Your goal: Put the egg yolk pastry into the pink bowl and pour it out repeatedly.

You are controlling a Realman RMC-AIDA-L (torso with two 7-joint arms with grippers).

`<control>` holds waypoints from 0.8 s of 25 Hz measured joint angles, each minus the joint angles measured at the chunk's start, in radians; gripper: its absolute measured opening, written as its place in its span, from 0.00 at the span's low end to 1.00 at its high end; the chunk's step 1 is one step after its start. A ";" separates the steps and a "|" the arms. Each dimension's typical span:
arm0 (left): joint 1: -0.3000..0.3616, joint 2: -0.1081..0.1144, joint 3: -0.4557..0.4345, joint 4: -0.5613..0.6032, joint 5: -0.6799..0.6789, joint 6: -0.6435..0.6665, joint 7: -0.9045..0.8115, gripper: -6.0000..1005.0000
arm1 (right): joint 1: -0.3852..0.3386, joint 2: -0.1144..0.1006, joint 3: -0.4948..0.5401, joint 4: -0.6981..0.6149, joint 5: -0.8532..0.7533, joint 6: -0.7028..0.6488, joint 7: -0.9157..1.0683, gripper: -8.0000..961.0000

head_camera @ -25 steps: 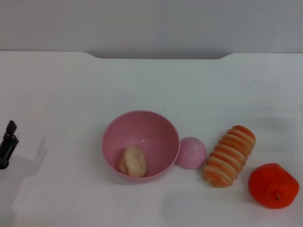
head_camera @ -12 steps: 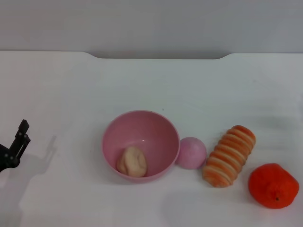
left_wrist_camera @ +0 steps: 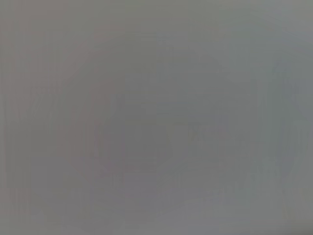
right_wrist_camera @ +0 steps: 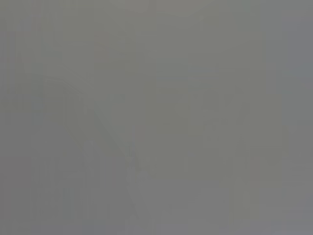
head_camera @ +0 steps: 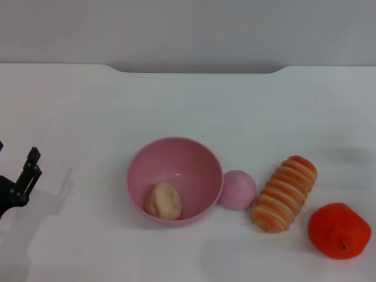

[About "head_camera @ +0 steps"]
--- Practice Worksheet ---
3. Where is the orange tangerine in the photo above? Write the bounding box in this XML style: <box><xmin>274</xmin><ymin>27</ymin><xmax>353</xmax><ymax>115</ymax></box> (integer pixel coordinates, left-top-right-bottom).
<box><xmin>308</xmin><ymin>202</ymin><xmax>372</xmax><ymax>260</ymax></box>

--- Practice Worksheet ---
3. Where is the beige egg yolk pastry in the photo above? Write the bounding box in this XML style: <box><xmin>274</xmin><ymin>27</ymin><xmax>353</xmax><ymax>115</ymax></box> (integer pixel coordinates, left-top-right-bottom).
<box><xmin>144</xmin><ymin>181</ymin><xmax>183</xmax><ymax>221</ymax></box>

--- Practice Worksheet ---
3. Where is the pink round bun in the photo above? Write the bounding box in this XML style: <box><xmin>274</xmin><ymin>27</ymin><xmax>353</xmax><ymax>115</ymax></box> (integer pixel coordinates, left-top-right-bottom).
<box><xmin>217</xmin><ymin>170</ymin><xmax>257</xmax><ymax>212</ymax></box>

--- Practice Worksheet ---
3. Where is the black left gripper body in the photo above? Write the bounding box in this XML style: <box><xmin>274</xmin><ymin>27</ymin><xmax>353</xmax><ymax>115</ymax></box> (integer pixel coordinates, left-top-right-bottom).
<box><xmin>0</xmin><ymin>174</ymin><xmax>29</xmax><ymax>221</ymax></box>

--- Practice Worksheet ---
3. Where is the orange striped bread roll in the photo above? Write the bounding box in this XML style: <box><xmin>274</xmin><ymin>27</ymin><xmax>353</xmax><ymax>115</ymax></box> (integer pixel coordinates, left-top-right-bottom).
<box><xmin>250</xmin><ymin>155</ymin><xmax>318</xmax><ymax>234</ymax></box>

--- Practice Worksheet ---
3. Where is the pink plastic bowl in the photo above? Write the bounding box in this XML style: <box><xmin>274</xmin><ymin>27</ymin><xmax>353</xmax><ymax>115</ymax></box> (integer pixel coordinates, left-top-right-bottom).
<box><xmin>126</xmin><ymin>136</ymin><xmax>224</xmax><ymax>228</ymax></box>

